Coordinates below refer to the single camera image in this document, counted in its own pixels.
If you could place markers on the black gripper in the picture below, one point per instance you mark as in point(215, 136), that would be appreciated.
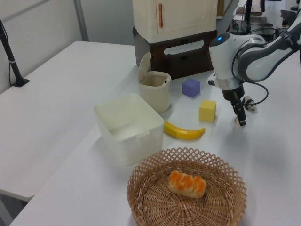
point(232, 93)

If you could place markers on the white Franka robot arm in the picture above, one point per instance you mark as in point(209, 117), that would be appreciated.
point(223, 58)

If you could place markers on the beige mini trash can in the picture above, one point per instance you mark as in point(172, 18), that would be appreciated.
point(155, 99)

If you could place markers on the small panda figurine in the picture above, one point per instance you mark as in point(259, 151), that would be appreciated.
point(250, 104)

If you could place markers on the yellow foam cube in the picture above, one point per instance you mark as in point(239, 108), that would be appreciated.
point(207, 113)

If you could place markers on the purple foam cube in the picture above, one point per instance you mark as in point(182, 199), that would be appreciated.
point(190, 88)

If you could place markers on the yellow toy banana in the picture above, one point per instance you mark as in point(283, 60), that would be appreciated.
point(181, 133)

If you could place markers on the dark brown wooden drawer box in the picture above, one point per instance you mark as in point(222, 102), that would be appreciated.
point(188, 62)

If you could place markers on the black desk equipment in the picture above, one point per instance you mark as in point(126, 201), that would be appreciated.
point(258, 30)

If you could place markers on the toy bread loaf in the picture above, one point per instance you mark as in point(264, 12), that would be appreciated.
point(185, 184)

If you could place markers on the brown wooden board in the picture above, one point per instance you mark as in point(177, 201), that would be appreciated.
point(242, 10)

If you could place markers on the black monitor stand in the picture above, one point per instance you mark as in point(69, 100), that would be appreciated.
point(248, 10)

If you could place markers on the white plastic open bin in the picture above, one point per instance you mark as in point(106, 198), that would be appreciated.
point(141, 150)

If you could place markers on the cream plastic storage box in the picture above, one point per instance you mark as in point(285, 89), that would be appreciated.
point(183, 18)

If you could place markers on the woven wicker basket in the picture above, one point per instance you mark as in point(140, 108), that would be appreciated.
point(164, 207)

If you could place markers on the black stand pole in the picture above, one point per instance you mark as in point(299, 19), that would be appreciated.
point(13, 63)

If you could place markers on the grey metal partition post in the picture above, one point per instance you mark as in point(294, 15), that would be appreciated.
point(81, 18)

